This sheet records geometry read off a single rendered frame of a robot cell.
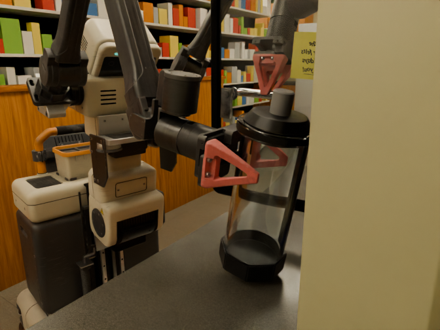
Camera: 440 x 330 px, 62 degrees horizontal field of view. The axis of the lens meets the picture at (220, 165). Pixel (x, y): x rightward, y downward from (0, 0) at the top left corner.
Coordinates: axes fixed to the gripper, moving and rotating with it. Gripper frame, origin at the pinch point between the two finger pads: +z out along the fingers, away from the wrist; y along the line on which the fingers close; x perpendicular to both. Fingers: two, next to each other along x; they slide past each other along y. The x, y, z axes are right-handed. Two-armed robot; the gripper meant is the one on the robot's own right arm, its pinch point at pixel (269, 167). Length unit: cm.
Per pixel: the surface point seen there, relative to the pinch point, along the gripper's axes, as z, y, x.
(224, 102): -18.1, 14.4, -3.3
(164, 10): -243, 235, -15
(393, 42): 13.9, -13.4, -18.4
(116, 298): -11.7, -16.9, 19.2
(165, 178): -169, 169, 116
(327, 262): 13.7, -14.1, 0.9
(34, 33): -238, 102, 9
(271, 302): 6.1, -5.2, 16.7
